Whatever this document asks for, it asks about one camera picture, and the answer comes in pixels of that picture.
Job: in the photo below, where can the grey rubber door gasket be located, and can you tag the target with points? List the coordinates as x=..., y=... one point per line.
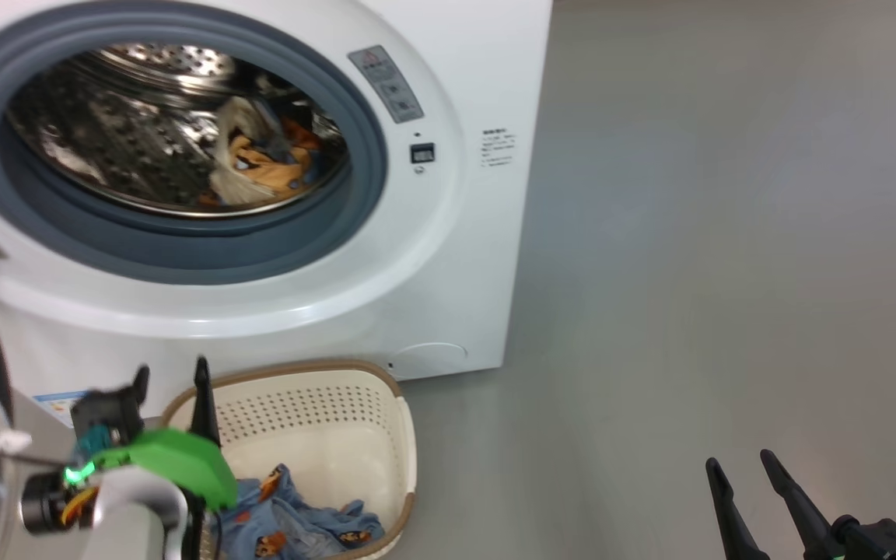
x=183, y=245

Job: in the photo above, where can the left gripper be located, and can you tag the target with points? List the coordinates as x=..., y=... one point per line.
x=176, y=459

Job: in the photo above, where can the blue energy label sticker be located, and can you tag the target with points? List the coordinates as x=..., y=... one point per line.
x=59, y=408

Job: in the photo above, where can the blue patterned garment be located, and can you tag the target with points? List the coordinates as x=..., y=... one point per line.
x=300, y=525

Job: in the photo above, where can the white front-load washing machine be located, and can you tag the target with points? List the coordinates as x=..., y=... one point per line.
x=456, y=257

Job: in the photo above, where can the black door latch socket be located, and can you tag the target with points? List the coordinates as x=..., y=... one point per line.
x=422, y=153

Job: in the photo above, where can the steel washing drum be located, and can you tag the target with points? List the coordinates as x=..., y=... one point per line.
x=106, y=132

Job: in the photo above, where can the cream and orange garment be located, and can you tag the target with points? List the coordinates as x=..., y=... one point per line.
x=257, y=167

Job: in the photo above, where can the round filter cover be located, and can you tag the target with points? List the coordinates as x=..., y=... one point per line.
x=428, y=362

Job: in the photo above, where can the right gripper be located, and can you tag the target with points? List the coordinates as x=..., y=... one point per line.
x=880, y=540

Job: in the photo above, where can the small printed text label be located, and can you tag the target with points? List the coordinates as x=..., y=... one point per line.
x=498, y=148

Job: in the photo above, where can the cream perforated laundry basket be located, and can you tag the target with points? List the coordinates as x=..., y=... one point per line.
x=339, y=420

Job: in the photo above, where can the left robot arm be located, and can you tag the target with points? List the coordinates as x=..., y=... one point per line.
x=133, y=513

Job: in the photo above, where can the grey warning sticker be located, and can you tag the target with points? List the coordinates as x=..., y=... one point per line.
x=386, y=84

